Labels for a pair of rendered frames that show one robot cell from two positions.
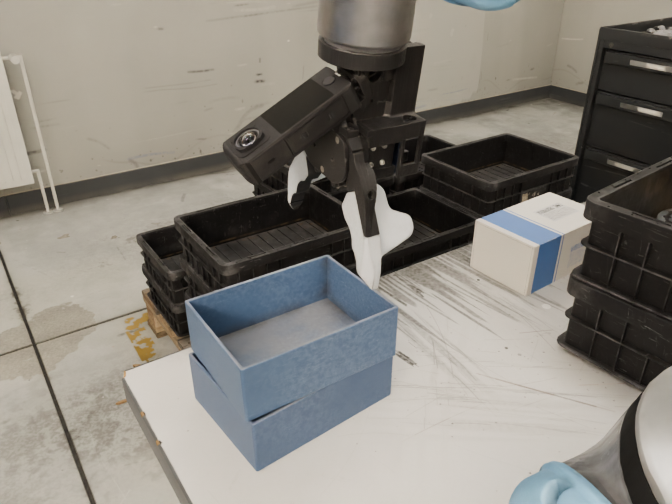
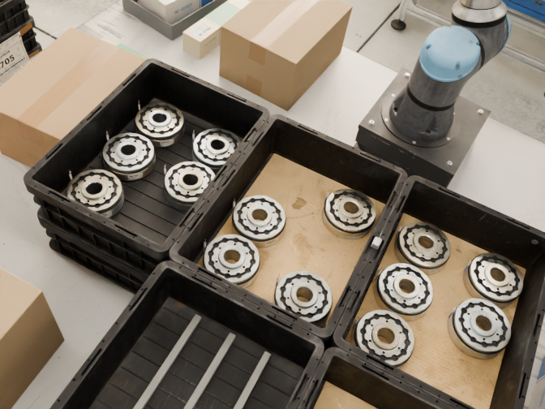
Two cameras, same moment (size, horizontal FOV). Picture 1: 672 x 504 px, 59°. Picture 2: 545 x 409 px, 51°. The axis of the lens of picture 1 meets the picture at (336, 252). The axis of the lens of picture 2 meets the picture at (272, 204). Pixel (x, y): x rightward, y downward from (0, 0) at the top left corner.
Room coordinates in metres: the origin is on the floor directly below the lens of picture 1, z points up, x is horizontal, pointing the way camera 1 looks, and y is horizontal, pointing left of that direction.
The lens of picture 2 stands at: (0.94, -1.10, 1.75)
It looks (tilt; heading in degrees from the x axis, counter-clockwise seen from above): 53 degrees down; 148
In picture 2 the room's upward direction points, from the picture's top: 11 degrees clockwise
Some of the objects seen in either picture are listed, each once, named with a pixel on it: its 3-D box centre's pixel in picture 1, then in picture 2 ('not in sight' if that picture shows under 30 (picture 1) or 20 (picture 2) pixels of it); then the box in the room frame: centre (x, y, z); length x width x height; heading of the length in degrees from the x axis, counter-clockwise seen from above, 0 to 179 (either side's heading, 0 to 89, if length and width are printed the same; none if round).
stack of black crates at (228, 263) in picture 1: (276, 296); not in sight; (1.31, 0.16, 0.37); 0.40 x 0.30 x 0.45; 124
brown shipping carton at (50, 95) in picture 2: not in sight; (75, 106); (-0.08, -1.04, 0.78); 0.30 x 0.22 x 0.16; 131
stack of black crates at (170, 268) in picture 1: (216, 268); not in sight; (1.64, 0.38, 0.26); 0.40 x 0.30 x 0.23; 124
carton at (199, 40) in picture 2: not in sight; (218, 26); (-0.33, -0.59, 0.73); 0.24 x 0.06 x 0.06; 121
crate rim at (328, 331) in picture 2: not in sight; (296, 214); (0.45, -0.74, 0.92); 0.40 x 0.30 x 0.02; 129
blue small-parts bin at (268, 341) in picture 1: (291, 328); not in sight; (0.57, 0.05, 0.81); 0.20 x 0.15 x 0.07; 124
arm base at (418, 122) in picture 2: not in sight; (426, 103); (0.22, -0.28, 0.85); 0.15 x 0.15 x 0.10
